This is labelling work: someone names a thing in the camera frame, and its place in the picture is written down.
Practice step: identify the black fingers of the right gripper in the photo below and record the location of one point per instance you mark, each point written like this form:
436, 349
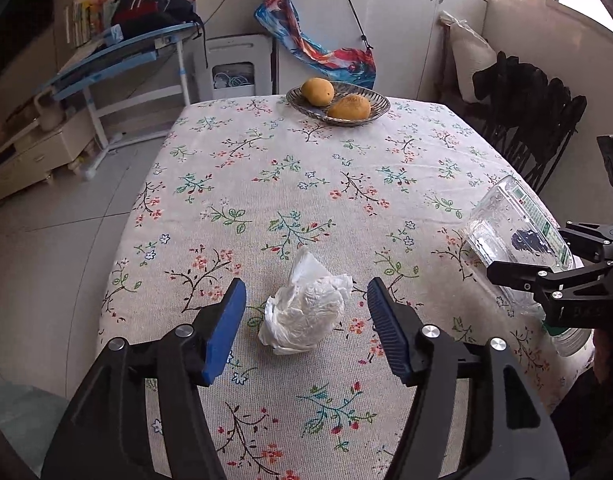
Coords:
578, 298

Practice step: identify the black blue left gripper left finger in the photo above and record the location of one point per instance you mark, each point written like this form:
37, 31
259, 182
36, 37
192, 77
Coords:
105, 431

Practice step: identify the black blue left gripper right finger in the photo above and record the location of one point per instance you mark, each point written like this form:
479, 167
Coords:
508, 434

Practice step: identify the clear plastic bottle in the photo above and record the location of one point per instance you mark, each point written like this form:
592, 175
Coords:
509, 224

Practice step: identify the white plastic bag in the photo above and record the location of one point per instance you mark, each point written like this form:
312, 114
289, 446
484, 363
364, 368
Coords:
305, 311

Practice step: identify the teal white sofa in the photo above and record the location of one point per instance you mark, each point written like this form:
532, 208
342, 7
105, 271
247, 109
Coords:
29, 417

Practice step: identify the black folding chairs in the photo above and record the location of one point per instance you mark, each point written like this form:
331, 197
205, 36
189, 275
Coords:
526, 116

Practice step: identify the white TV cabinet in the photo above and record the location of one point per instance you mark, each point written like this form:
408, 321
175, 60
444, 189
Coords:
33, 157

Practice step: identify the floral tablecloth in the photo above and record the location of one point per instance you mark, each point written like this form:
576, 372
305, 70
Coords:
238, 188

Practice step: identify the grey fruit plate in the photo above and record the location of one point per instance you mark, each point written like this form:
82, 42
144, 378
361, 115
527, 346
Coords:
379, 103

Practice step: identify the brownish mango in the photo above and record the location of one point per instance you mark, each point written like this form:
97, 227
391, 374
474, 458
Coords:
350, 107

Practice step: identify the pink kettlebell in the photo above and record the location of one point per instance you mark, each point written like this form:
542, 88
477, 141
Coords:
50, 112

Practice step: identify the colourful kite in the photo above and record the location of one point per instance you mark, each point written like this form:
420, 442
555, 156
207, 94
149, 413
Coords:
352, 66

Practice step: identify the yellow mango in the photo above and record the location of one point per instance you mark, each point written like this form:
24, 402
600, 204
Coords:
318, 92

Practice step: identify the white cupboard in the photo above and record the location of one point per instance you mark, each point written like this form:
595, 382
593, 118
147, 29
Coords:
408, 40

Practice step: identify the blue study desk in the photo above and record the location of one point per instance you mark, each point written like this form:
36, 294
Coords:
115, 61

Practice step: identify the white plastic stool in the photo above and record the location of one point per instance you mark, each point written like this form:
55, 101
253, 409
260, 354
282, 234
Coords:
234, 67

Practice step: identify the row of books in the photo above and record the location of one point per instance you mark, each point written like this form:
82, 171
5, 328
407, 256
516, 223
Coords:
87, 19

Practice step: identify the dark backpack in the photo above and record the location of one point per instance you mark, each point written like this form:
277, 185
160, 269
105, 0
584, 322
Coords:
137, 17

